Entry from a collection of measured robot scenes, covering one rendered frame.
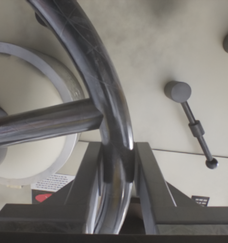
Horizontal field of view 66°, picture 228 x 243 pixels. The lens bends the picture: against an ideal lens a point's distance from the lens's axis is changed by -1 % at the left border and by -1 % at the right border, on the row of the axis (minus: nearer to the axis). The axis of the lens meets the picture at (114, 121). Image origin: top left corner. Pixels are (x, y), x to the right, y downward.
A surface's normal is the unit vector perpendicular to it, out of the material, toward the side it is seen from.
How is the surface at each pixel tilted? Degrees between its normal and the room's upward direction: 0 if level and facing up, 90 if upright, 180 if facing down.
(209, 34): 90
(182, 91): 90
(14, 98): 96
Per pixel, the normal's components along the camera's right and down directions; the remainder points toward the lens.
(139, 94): -0.02, 0.27
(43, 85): 0.38, -0.05
